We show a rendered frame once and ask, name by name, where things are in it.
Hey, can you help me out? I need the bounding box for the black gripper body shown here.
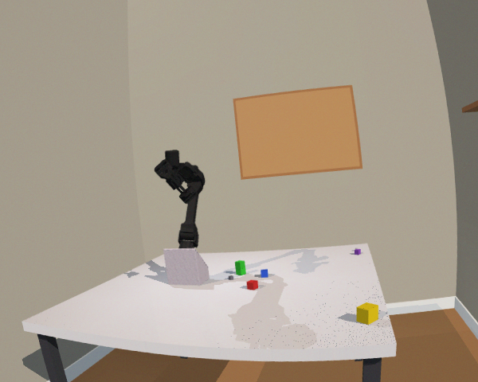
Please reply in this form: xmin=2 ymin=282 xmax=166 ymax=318
xmin=155 ymin=159 xmax=197 ymax=204

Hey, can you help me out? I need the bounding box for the red block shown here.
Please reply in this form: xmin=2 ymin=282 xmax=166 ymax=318
xmin=247 ymin=280 xmax=258 ymax=290

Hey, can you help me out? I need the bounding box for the yellow cube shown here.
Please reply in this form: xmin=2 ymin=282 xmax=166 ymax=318
xmin=356 ymin=302 xmax=378 ymax=325

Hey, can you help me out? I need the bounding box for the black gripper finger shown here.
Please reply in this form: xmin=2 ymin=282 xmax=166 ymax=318
xmin=157 ymin=163 xmax=173 ymax=179
xmin=180 ymin=187 xmax=195 ymax=202

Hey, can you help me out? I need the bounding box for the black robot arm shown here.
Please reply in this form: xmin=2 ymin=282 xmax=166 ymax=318
xmin=165 ymin=150 xmax=205 ymax=249

